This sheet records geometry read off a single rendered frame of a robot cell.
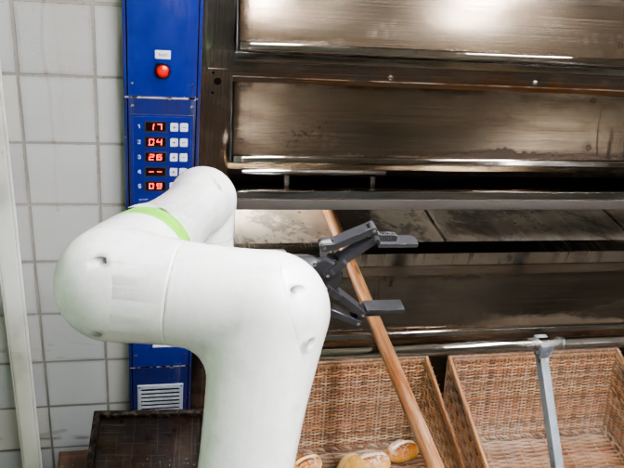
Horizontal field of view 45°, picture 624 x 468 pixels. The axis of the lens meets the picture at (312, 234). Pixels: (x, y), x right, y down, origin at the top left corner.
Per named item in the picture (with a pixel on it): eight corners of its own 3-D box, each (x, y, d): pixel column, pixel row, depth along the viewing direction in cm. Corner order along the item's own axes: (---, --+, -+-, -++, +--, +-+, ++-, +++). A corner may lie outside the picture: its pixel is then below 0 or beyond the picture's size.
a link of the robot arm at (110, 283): (156, 370, 75) (166, 253, 72) (30, 350, 75) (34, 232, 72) (197, 307, 92) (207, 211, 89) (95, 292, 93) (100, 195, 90)
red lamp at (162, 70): (154, 77, 158) (154, 49, 155) (170, 78, 159) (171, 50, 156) (154, 80, 157) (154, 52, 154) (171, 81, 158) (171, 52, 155)
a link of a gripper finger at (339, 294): (327, 283, 127) (320, 289, 128) (369, 318, 133) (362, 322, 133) (322, 270, 130) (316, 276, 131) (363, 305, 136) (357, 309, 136)
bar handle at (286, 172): (240, 194, 167) (240, 191, 169) (383, 194, 175) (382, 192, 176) (241, 168, 165) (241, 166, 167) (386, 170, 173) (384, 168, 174)
